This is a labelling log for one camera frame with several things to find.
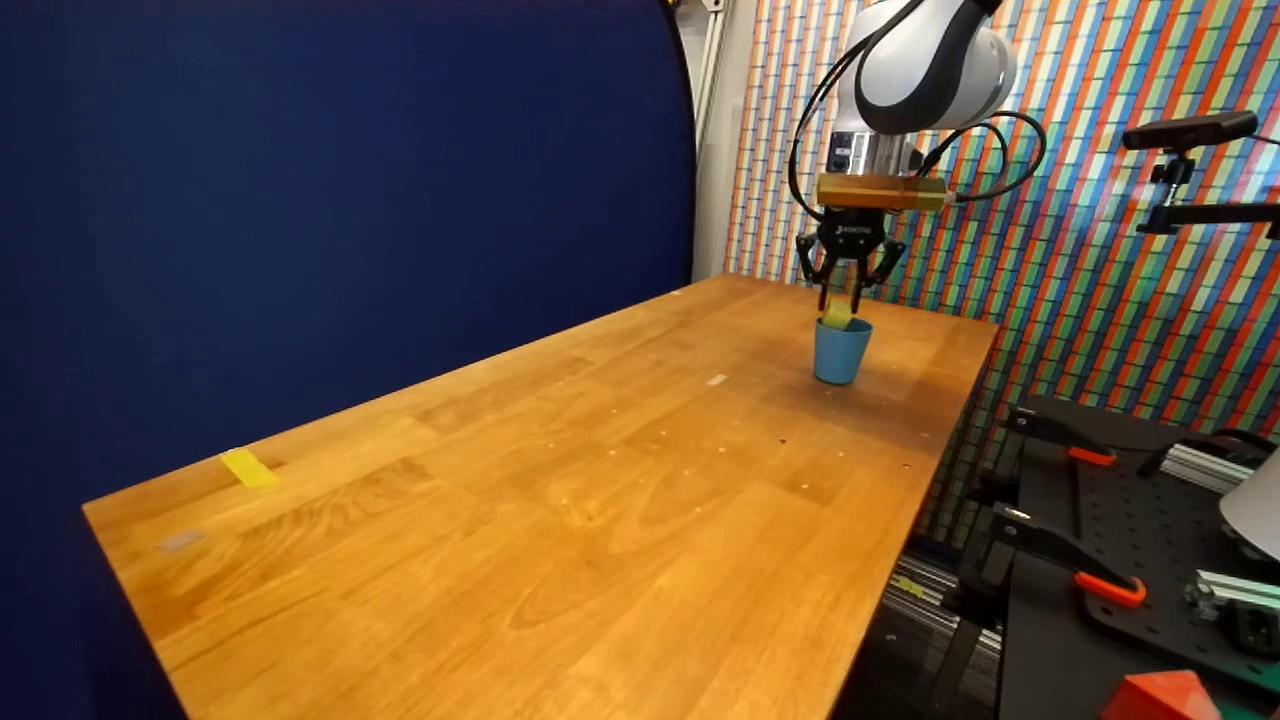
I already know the upper black orange clamp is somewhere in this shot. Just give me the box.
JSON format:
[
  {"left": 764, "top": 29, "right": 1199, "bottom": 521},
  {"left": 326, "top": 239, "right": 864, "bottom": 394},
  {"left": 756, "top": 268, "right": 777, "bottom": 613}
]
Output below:
[{"left": 1004, "top": 408, "right": 1115, "bottom": 470}]

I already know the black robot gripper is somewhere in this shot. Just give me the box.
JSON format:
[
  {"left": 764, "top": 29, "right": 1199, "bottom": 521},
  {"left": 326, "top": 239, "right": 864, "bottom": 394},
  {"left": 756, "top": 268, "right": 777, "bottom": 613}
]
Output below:
[{"left": 794, "top": 208, "right": 902, "bottom": 319}]

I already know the red angular block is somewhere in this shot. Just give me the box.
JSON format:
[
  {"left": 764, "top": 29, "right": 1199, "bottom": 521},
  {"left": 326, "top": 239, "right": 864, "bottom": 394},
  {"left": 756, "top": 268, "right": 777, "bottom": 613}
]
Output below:
[{"left": 1098, "top": 672, "right": 1221, "bottom": 720}]

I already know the blue fabric partition screen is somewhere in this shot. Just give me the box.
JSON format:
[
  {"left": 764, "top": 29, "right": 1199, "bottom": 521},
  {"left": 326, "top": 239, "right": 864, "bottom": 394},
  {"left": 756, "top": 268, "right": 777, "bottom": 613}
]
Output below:
[{"left": 0, "top": 0, "right": 695, "bottom": 720}]

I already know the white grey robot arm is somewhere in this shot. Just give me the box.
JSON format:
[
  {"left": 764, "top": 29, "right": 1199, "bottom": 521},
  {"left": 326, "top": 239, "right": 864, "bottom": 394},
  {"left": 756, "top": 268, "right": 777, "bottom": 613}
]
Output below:
[{"left": 785, "top": 0, "right": 1014, "bottom": 330}]

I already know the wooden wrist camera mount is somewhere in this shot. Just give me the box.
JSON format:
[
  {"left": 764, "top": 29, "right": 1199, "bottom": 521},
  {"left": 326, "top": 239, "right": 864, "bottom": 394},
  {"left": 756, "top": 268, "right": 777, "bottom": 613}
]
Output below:
[{"left": 814, "top": 176, "right": 954, "bottom": 213}]

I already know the yellow tape strip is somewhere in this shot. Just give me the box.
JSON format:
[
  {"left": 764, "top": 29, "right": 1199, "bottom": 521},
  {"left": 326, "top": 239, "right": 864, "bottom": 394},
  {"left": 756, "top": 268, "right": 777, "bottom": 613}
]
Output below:
[{"left": 219, "top": 448, "right": 277, "bottom": 487}]

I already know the yellow cube block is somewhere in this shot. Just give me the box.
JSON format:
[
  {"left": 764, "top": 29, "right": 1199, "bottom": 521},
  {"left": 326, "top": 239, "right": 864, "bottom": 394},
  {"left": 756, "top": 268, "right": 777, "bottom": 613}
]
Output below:
[{"left": 821, "top": 303, "right": 855, "bottom": 333}]

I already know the lower black orange clamp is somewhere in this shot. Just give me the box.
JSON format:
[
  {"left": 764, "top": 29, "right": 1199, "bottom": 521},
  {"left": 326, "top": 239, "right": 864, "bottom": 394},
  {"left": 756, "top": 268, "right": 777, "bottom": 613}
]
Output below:
[{"left": 988, "top": 502, "right": 1148, "bottom": 610}]

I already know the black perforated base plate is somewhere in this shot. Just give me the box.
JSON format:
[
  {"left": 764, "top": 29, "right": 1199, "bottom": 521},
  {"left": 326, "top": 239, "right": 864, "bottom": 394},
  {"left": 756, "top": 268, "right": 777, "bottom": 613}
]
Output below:
[{"left": 998, "top": 399, "right": 1280, "bottom": 720}]

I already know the blue plastic cup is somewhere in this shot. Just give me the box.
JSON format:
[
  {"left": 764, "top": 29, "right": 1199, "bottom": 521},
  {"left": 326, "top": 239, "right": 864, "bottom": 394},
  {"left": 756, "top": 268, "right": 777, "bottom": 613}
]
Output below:
[{"left": 811, "top": 319, "right": 870, "bottom": 389}]

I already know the silver aluminium profile bar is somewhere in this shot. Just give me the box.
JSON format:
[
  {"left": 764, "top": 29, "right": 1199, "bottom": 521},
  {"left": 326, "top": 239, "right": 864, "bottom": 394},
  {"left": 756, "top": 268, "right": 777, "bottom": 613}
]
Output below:
[{"left": 1161, "top": 446, "right": 1252, "bottom": 496}]

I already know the black orange clamp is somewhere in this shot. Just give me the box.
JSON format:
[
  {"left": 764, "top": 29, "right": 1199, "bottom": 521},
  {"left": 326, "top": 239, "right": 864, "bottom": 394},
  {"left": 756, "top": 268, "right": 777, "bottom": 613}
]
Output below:
[
  {"left": 1004, "top": 408, "right": 1115, "bottom": 470},
  {"left": 988, "top": 502, "right": 1148, "bottom": 610}
]

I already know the black camera on stand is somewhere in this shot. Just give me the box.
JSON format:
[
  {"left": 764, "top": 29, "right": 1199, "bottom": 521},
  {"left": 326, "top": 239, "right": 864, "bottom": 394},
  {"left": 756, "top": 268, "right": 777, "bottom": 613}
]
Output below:
[{"left": 1118, "top": 111, "right": 1280, "bottom": 239}]

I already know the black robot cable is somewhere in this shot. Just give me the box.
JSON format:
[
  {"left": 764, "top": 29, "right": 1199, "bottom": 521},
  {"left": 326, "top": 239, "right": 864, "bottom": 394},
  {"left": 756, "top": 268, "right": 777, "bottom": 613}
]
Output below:
[{"left": 785, "top": 0, "right": 1053, "bottom": 224}]

